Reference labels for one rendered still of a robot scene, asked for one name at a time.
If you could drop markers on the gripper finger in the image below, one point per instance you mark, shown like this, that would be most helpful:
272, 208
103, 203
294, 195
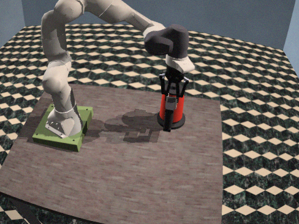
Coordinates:
166, 93
178, 94

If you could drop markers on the dark grey round disc with center stud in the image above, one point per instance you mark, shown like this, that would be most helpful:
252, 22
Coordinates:
174, 126

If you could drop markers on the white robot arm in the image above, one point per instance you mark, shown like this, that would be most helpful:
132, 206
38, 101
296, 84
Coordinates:
172, 41

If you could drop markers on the red electric kettle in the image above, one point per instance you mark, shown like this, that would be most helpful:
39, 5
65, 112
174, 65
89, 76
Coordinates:
166, 113

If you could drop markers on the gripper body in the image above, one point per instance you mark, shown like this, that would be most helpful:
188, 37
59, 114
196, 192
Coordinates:
173, 71

